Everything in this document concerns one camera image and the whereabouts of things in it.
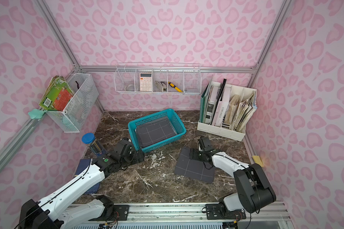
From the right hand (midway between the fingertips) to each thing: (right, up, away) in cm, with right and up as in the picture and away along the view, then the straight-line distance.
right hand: (194, 153), depth 92 cm
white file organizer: (+21, +15, +4) cm, 26 cm away
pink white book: (+17, +30, -1) cm, 35 cm away
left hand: (-33, +2, -10) cm, 35 cm away
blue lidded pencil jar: (-60, +11, -11) cm, 62 cm away
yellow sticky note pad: (+43, -5, +4) cm, 43 cm away
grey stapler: (-23, +46, +8) cm, 52 cm away
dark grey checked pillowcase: (-28, +13, +7) cm, 32 cm away
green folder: (+5, +33, -3) cm, 33 cm away
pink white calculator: (-32, +47, +4) cm, 57 cm away
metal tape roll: (-43, +43, +4) cm, 61 cm away
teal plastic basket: (-11, +18, +12) cm, 24 cm away
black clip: (-74, +44, -2) cm, 86 cm away
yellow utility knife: (-10, +43, +6) cm, 44 cm away
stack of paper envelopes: (+29, +26, +3) cm, 39 cm away
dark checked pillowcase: (-2, -8, -6) cm, 10 cm away
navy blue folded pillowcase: (-72, -8, +1) cm, 72 cm away
